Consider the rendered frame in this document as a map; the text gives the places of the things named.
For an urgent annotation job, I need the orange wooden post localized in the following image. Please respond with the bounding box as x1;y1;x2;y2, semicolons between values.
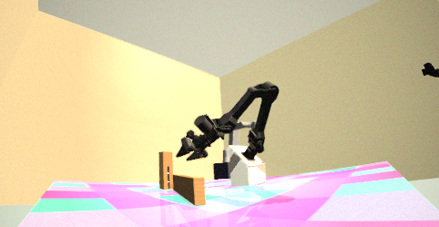
158;151;173;190

